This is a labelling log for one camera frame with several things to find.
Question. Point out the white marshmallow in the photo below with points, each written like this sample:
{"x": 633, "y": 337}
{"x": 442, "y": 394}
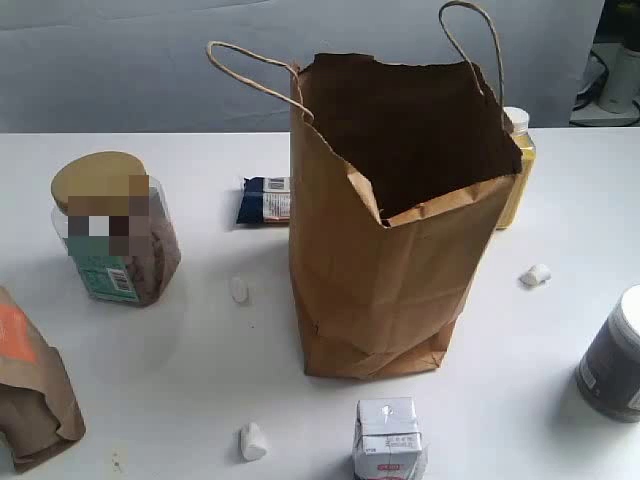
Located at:
{"x": 239, "y": 290}
{"x": 535, "y": 276}
{"x": 253, "y": 444}

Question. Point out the brown paper shopping bag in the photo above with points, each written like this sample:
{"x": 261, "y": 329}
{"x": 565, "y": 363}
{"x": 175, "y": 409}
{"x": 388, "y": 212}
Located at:
{"x": 398, "y": 177}

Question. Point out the white marshmallow front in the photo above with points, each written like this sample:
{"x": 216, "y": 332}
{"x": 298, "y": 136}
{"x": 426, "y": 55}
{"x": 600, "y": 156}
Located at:
{"x": 253, "y": 444}

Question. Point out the dark blue snack packet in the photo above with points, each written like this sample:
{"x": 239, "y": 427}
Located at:
{"x": 265, "y": 200}

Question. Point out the clear jar of almonds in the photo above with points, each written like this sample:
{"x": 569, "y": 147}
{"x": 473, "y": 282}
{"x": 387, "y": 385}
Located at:
{"x": 115, "y": 225}

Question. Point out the grey white milk carton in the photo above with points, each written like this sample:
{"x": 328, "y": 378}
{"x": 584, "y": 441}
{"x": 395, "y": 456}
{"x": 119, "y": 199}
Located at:
{"x": 388, "y": 441}

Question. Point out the dark grey canister white lid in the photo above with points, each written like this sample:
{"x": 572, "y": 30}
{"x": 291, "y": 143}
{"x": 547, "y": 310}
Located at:
{"x": 608, "y": 373}

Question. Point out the white stand in background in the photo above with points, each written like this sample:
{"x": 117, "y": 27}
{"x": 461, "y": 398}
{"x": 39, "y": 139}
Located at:
{"x": 608, "y": 95}

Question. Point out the brown kraft pouch orange label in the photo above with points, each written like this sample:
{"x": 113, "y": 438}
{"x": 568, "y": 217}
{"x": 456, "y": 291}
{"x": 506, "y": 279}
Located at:
{"x": 40, "y": 414}

